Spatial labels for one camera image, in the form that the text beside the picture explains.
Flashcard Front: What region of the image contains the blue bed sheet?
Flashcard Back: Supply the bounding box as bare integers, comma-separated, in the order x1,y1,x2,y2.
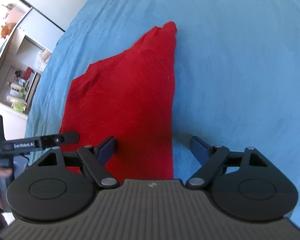
25,0,300,227

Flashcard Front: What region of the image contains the red knit sweater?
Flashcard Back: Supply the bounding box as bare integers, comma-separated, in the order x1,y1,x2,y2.
60,22,177,181

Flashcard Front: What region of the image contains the white shelf unit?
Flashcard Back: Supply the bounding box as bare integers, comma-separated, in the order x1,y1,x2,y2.
0,8,51,139

